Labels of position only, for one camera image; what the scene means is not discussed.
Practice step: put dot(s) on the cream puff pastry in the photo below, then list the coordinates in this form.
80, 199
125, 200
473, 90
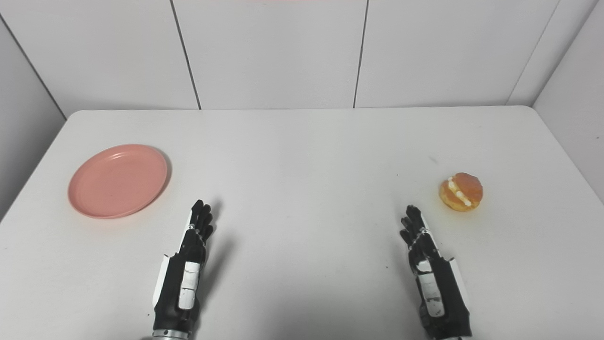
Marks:
461, 191

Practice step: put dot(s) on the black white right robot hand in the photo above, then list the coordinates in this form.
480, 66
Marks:
436, 283

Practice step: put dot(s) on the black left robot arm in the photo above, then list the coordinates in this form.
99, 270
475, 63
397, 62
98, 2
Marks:
171, 335

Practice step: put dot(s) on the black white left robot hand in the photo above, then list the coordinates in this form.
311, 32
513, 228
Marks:
184, 278

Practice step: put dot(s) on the pink round plate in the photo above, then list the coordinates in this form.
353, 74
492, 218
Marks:
118, 181

